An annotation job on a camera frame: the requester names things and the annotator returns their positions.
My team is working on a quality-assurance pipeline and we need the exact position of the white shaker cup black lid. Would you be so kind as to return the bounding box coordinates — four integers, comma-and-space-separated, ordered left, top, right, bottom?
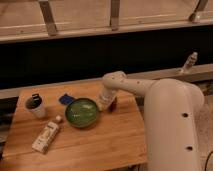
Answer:
25, 94, 46, 119

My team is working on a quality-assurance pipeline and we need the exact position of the white carton with cap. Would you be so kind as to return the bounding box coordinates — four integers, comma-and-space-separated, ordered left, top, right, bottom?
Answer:
32, 115, 63, 154

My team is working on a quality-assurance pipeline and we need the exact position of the middle metal railing post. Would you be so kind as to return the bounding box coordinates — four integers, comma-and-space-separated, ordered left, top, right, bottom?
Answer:
110, 0, 120, 31

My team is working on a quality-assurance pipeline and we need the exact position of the green ceramic bowl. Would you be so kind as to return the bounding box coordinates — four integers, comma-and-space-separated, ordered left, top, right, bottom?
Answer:
65, 98, 100, 128

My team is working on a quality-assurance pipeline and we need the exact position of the left metal railing post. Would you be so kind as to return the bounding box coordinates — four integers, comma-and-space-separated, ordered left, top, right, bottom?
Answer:
38, 0, 57, 36

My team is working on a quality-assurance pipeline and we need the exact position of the metal railing post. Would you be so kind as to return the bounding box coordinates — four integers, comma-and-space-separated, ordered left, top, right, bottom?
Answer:
189, 0, 208, 23
110, 0, 120, 31
38, 0, 57, 36

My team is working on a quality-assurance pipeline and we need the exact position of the right metal railing post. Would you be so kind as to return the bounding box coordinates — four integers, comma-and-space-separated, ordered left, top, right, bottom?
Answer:
189, 0, 208, 23

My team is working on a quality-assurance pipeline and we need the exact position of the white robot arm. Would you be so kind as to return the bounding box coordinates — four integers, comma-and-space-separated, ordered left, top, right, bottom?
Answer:
99, 71, 205, 171

